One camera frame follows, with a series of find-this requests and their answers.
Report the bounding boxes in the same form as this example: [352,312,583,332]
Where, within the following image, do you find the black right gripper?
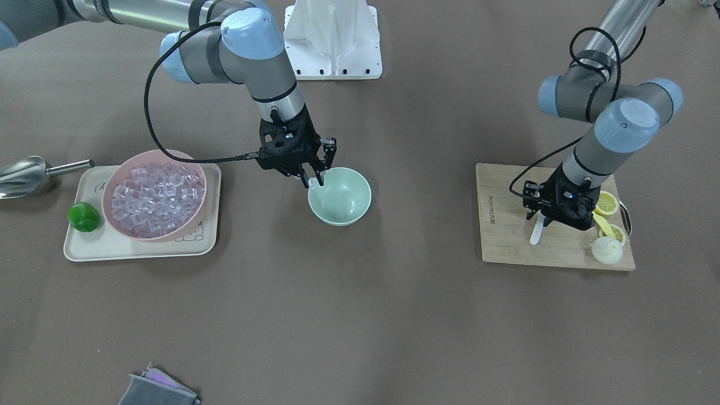
[260,107,337,187]

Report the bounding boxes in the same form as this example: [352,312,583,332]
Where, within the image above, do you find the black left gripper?
[522,167,601,230]

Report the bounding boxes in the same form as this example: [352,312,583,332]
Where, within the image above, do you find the white ceramic spoon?
[529,211,546,245]

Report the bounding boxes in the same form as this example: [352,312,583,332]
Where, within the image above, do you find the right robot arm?
[1,1,337,188]

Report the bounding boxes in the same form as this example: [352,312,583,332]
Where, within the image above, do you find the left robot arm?
[519,1,683,231]

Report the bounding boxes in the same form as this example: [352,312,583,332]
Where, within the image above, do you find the mint green bowl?
[308,167,371,226]

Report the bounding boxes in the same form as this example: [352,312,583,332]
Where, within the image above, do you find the pile of clear ice cubes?
[110,163,205,239]

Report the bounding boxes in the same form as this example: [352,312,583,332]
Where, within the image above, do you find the pink bowl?
[101,150,209,242]

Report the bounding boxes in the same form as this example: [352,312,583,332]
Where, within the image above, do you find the steel ice scoop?
[1,156,95,199]

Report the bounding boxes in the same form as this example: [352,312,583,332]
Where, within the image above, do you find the bamboo cutting board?
[475,163,636,272]

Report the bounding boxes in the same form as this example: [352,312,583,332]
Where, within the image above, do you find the yellow plastic knife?
[592,212,615,238]

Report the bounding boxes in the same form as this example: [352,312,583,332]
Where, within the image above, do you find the lemon slice stack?
[594,190,620,216]

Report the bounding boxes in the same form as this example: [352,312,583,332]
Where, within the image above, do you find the white steamed bun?
[589,236,623,265]

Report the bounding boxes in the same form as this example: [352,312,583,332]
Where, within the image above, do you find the lemon slice near bun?
[597,223,628,247]

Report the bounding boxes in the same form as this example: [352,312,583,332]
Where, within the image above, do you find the cream plastic tray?
[64,164,222,262]

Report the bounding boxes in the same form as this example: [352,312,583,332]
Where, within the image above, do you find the green lime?
[65,201,102,232]

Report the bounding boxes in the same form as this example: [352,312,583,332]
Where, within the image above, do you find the grey folded cloth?
[118,364,201,404]

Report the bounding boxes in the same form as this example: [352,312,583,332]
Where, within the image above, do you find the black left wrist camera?
[555,191,598,231]

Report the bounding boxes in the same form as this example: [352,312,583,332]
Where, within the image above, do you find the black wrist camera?
[257,125,317,178]
[555,191,598,231]

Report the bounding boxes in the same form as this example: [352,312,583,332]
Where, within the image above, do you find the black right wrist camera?
[257,125,317,178]

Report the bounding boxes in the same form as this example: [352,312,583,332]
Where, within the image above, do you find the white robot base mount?
[283,1,383,80]

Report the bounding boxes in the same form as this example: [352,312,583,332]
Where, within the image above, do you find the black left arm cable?
[509,26,647,199]

